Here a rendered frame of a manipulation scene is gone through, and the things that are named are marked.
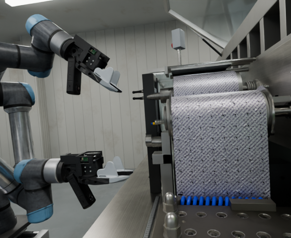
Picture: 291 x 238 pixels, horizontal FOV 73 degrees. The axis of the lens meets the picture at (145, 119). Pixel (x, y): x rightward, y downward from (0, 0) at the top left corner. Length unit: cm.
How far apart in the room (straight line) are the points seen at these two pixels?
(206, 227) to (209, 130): 23
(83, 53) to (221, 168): 50
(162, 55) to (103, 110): 177
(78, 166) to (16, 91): 60
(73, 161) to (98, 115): 399
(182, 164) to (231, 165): 13
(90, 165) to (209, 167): 33
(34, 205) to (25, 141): 43
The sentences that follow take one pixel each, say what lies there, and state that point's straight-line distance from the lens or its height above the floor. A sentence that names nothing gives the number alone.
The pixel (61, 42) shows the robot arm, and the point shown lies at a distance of 68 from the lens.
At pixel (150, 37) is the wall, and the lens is 457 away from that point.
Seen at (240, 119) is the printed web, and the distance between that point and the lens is 56.
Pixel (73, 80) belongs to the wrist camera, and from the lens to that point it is 66.
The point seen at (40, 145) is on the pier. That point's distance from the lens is 505.
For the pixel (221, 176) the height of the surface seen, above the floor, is 109.
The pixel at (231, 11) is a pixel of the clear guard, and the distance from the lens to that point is 116.
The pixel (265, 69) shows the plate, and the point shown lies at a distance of 83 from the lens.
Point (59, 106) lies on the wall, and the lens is 501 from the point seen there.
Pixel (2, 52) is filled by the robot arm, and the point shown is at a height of 148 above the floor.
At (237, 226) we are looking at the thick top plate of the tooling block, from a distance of 49.
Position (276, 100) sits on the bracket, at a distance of 63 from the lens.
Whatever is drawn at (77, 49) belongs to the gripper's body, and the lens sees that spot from 68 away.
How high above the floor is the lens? 128
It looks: 3 degrees down
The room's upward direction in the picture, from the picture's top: 4 degrees counter-clockwise
